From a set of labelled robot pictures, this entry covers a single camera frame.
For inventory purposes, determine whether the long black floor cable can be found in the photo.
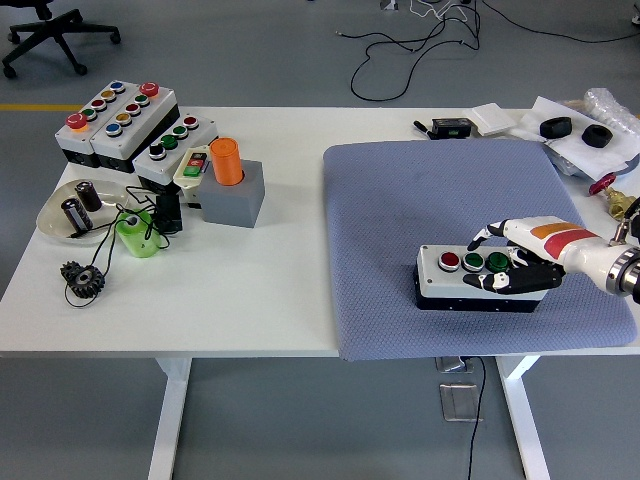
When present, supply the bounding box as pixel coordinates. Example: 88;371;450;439
479;0;640;44

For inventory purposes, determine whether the grey-blue textured mat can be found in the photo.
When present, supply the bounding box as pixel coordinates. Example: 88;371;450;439
322;138;637;362

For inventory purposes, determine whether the black office chair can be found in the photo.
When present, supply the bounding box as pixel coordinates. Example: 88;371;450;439
0;0;122;80

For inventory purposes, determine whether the silver floor socket plate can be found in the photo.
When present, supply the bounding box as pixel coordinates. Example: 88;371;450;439
438;382;484;423
434;355;476;375

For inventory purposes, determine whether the white floor cable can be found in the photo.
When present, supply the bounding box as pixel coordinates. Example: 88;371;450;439
409;0;469;21

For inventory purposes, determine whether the brown capacitor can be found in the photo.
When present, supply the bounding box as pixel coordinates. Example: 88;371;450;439
74;180;103;212

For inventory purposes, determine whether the clear bubble wrap bag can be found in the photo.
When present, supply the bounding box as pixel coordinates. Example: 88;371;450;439
583;87;640;135

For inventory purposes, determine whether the black rubber ring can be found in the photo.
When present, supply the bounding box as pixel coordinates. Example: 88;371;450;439
581;124;613;149
538;116;575;140

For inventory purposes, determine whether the black capacitor with grey stripe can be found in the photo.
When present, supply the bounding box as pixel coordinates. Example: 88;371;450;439
60;197;93;235

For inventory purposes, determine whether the black bevel gear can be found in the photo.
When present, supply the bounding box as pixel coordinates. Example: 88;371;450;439
59;260;108;300

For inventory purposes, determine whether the orange cylinder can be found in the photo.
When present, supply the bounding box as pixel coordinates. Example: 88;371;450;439
208;137;245;187

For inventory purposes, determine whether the cream two-button switch box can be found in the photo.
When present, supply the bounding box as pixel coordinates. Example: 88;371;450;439
172;145;214;209

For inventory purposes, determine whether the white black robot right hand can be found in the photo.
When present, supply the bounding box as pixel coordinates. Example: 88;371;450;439
462;215;621;297

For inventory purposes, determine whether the grey five-button control box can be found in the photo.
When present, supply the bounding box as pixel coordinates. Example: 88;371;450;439
53;79;132;168
88;81;180;175

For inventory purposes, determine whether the grey block with hole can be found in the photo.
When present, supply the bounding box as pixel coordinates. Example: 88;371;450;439
198;159;266;229

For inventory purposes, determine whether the black device with green label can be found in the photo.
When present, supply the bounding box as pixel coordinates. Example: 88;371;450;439
430;117;473;140

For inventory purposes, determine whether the white table leg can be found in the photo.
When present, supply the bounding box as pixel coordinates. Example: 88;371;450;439
147;357;194;480
495;355;551;480

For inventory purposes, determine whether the brass valve with red handle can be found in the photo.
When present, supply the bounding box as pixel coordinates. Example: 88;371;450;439
588;172;640;221

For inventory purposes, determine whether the silver shallow dish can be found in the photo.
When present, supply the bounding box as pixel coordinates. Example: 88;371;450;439
36;178;131;246

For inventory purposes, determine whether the thin black wire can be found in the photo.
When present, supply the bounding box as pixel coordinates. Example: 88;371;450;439
63;185;174;309

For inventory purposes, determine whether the green plastic cylinder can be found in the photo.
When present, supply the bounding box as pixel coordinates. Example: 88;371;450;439
115;209;164;259

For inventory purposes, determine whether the white square switch panel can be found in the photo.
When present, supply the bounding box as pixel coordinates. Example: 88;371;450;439
469;102;516;136

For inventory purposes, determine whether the clear plastic bag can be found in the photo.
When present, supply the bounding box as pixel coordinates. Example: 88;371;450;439
543;141;589;180

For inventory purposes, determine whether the black power cable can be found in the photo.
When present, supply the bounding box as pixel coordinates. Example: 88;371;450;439
467;355;487;480

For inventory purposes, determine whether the white foam sheet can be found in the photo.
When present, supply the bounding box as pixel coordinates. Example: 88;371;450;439
509;95;640;181

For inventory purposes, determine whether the grey four-button control box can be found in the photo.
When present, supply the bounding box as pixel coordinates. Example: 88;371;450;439
133;113;220;194
413;244;551;314

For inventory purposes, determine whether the small black adapter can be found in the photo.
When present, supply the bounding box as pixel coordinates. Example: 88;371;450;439
154;192;184;234

